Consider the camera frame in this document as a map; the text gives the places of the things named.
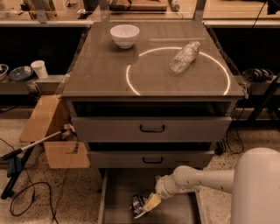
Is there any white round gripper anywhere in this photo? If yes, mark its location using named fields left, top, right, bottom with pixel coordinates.
left=143, top=174, right=186, bottom=212

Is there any blue chip bag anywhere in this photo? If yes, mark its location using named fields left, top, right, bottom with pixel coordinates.
left=130, top=194, right=147, bottom=219

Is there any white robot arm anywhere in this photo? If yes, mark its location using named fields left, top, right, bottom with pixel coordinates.
left=143, top=148, right=280, bottom=224

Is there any bottom open grey drawer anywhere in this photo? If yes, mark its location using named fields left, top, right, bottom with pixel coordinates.
left=98, top=168, right=204, bottom=224

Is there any middle grey drawer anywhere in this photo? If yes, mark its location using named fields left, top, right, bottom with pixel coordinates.
left=87, top=150, right=214, bottom=168

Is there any top grey drawer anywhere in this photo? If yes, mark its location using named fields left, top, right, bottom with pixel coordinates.
left=72, top=116, right=231, bottom=143

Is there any grey drawer cabinet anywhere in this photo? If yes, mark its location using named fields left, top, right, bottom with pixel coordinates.
left=59, top=20, right=245, bottom=176

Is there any wooden stool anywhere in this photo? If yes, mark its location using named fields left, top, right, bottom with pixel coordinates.
left=19, top=95, right=90, bottom=169

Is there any black grabber tool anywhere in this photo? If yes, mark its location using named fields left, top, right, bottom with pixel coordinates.
left=1, top=129, right=67, bottom=200

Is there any clear plastic water bottle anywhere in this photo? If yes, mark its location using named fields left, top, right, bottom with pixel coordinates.
left=170, top=41, right=200, bottom=74

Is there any grey side shelf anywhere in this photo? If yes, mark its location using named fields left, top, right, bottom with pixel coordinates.
left=0, top=75, right=63, bottom=95

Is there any white ceramic bowl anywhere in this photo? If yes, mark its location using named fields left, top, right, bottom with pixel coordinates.
left=110, top=24, right=140, bottom=49

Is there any white paper cup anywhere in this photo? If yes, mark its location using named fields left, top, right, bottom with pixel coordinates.
left=31, top=60, right=48, bottom=79

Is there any blue grey plate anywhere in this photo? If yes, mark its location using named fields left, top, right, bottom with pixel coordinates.
left=8, top=66, right=33, bottom=82

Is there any metal bowl at left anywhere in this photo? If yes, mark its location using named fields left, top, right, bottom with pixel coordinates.
left=0, top=64, right=9, bottom=81

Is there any black cables right of cabinet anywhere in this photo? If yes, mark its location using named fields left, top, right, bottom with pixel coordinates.
left=215, top=108, right=246, bottom=156

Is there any coiled black cable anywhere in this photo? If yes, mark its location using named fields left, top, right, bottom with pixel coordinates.
left=241, top=67, right=275, bottom=83

